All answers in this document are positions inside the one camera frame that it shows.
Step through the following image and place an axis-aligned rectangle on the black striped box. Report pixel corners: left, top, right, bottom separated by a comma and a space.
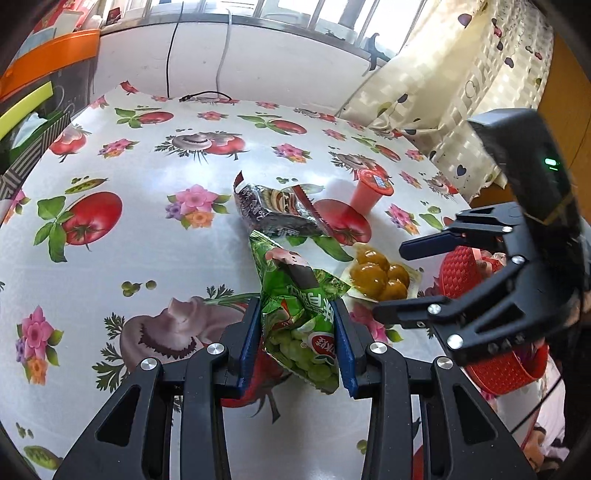
0, 108, 74, 199

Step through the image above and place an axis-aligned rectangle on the cream heart print curtain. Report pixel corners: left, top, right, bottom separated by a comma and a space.
335, 0, 555, 204

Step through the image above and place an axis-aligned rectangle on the orange plastic shelf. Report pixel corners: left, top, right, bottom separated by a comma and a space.
0, 28, 101, 102

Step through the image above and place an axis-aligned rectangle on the red woven plastic basket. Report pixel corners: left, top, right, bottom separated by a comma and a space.
435, 244, 551, 397

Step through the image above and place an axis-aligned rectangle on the clear pack of yellow balls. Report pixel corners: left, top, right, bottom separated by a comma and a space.
344, 242, 423, 304

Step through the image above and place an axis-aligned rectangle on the dark cookie packet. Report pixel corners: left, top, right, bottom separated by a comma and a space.
232, 170, 332, 239

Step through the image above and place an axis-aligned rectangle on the floral fruit print tablecloth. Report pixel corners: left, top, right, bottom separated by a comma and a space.
0, 82, 568, 480

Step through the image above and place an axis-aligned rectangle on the black window clamp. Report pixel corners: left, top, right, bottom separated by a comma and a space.
362, 31, 393, 77

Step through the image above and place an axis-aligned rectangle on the black cable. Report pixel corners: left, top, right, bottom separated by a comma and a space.
165, 0, 238, 103

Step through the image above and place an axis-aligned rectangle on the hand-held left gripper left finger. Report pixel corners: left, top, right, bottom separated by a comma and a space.
52, 296, 263, 480

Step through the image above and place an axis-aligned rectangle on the pink jelly cup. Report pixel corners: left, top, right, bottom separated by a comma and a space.
348, 167, 396, 216

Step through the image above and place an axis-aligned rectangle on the green snack bag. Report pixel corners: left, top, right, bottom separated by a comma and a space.
248, 230, 352, 396

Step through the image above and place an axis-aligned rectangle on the lime green plastic strip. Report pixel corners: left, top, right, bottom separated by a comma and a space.
0, 80, 54, 139

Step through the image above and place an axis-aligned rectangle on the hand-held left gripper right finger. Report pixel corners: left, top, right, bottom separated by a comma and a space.
331, 299, 539, 480

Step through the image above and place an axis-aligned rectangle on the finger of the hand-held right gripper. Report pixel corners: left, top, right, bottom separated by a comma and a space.
372, 255, 551, 366
398, 203, 526, 262

